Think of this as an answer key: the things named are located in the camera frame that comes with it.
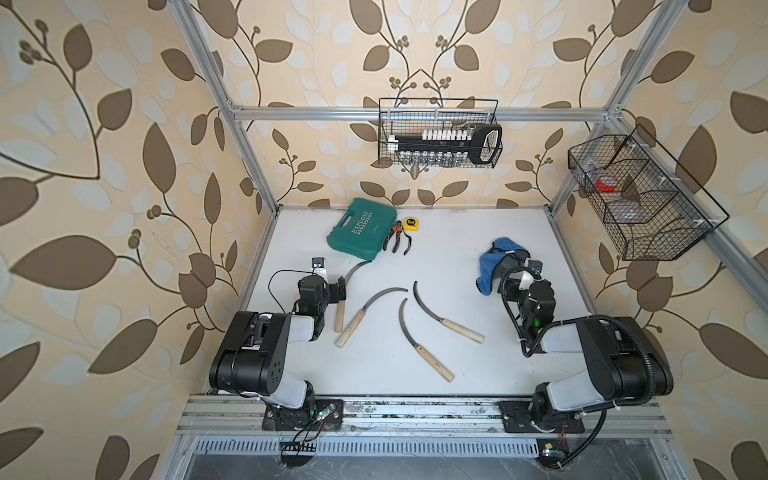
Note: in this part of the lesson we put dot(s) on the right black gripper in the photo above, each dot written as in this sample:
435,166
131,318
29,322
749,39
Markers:
516,279

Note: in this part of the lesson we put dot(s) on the black socket bit holder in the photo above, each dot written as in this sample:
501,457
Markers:
473,145

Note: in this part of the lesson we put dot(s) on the black red handled pliers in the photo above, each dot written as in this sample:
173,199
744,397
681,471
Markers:
397,233

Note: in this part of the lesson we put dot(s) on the back wall wire basket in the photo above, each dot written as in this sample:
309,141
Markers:
410,115

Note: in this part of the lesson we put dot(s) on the blue microfiber rag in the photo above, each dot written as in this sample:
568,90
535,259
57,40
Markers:
503,255

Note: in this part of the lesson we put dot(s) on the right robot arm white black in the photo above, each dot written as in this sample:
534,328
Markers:
622,366

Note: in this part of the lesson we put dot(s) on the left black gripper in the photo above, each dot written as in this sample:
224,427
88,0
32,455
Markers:
335,289

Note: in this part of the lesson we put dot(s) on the green plastic tool case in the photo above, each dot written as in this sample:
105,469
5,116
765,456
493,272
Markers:
362,229

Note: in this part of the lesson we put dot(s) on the yellow black tape measure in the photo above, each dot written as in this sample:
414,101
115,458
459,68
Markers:
411,224

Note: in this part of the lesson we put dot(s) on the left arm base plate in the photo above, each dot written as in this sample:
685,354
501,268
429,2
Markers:
329,412

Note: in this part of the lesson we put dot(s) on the sickle wooden handle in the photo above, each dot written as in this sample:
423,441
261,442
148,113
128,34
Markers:
454,326
343,282
357,319
430,359

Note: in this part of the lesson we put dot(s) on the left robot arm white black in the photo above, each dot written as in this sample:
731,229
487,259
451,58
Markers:
251,360

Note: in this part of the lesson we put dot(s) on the right wall wire basket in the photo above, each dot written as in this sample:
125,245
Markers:
660,210

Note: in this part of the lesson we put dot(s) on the aluminium front rail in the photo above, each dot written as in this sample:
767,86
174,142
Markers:
379,415

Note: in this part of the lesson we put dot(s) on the red item in basket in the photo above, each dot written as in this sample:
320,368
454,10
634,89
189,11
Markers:
606,183

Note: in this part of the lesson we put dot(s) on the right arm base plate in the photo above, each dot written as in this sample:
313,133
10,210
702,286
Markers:
520,417

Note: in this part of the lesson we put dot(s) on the wall wire basket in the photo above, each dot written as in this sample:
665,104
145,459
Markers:
410,115
660,210

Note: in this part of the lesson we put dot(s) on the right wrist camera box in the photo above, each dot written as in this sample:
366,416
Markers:
532,273

